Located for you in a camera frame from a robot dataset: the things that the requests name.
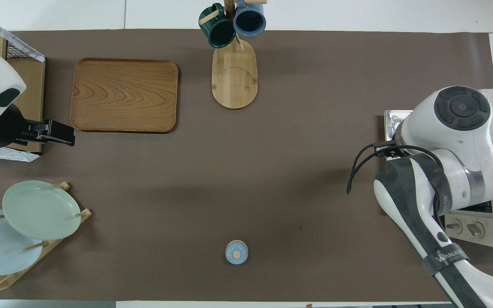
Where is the blue ceramic mug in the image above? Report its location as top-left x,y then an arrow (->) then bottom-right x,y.
233,0 -> 267,38

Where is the dark green ceramic mug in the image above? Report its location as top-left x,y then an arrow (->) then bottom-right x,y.
199,3 -> 236,48

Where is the brown table mat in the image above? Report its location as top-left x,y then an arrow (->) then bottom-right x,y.
0,29 -> 493,302

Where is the wooden mug tree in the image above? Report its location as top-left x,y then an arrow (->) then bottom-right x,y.
199,0 -> 268,110

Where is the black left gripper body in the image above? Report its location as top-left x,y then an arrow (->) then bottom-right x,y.
15,120 -> 76,146

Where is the wooden serving tray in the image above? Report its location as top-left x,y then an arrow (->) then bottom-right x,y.
70,58 -> 179,133

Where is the wire basket with wooden shelves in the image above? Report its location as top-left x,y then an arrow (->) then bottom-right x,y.
0,10 -> 46,162

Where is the wooden dish rack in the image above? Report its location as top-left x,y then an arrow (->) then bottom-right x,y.
0,182 -> 92,296

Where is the small blue knobbed lid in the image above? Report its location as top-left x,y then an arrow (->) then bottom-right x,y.
225,240 -> 249,265

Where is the pale green racked plate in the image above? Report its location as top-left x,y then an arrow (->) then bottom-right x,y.
2,181 -> 81,241

